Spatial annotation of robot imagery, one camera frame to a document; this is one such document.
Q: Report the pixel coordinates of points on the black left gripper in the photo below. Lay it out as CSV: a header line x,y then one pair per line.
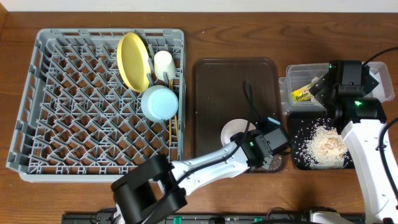
x,y
267,160

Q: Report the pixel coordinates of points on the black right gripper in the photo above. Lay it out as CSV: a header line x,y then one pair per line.
x,y
321,88

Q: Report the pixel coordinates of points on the white small plate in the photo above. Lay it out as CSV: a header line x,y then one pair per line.
x,y
231,128

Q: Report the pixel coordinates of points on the Apollo snack wrapper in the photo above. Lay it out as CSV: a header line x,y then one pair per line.
x,y
303,93

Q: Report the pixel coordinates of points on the light blue bowl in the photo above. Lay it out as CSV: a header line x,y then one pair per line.
x,y
159,103

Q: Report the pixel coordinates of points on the cream cup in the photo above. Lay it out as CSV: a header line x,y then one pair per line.
x,y
164,62

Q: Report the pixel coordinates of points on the yellow plate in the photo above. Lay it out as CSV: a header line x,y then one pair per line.
x,y
132,59

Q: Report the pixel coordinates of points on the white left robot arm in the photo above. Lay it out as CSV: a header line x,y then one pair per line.
x,y
158,187

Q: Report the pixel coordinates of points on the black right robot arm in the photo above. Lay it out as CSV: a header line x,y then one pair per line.
x,y
363,126

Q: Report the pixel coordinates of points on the rice food waste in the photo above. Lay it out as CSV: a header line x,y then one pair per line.
x,y
323,146

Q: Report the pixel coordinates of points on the grey dishwasher rack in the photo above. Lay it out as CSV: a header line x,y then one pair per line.
x,y
78,121

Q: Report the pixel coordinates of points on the black tray bin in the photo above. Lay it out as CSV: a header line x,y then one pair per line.
x,y
298,124

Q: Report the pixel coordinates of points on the clear plastic bin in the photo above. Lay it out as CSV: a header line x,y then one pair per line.
x,y
298,76

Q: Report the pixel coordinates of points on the brown serving tray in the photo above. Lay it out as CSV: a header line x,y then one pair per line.
x,y
219,98

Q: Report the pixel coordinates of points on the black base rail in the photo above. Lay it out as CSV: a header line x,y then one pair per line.
x,y
217,218

